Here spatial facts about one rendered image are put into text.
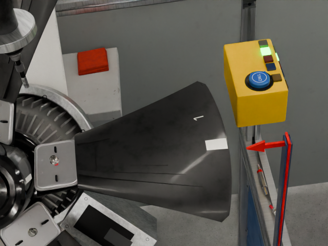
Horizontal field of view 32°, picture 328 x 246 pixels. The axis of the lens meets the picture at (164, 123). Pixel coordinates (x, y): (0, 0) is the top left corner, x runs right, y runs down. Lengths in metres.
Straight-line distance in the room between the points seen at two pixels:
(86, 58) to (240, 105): 0.55
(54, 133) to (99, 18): 0.65
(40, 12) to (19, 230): 0.33
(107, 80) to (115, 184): 0.67
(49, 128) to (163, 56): 0.74
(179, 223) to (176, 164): 1.36
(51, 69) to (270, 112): 0.43
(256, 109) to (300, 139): 0.90
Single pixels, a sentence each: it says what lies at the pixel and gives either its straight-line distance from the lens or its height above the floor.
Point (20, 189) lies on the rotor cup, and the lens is 0.83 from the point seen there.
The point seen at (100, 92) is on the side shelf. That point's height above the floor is 0.86.
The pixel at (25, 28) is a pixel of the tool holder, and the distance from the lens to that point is 0.68.
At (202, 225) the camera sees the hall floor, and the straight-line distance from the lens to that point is 2.19.
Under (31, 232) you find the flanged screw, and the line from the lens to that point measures 0.90.
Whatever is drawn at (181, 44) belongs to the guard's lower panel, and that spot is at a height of 0.81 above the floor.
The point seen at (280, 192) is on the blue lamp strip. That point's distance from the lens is 0.98.
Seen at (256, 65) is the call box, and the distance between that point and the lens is 1.17.
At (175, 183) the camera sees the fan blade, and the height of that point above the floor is 1.18.
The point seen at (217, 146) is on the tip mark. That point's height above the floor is 1.19.
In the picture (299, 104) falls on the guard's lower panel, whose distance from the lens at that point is 1.89.
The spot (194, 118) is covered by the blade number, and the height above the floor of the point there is 1.20.
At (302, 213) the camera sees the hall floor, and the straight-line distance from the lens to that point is 2.24.
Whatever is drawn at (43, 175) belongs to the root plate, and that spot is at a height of 1.19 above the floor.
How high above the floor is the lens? 1.85
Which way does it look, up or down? 47 degrees down
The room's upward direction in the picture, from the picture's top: 8 degrees counter-clockwise
